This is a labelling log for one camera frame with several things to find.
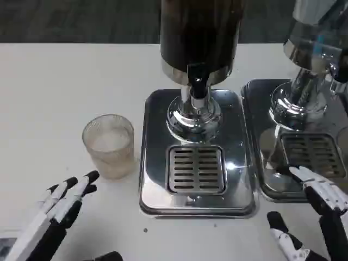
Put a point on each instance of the black dispenser tap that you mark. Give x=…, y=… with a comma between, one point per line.
x=197, y=81

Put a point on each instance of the slotted steel drip grid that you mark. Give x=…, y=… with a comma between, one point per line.
x=312, y=152
x=196, y=170

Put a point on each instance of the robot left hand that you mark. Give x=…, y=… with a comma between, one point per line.
x=35, y=228

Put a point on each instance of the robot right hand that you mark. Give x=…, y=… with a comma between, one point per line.
x=335, y=217

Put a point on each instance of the clear drink dispenser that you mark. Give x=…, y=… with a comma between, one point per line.
x=307, y=89

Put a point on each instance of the steel drip tray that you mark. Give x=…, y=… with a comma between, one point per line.
x=239, y=174
x=258, y=108

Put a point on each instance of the clear ribbed glass cup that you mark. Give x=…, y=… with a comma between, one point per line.
x=108, y=152

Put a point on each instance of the dark drink dispenser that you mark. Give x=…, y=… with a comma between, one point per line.
x=198, y=32

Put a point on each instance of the chrome dispenser tap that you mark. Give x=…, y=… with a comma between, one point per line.
x=338, y=73

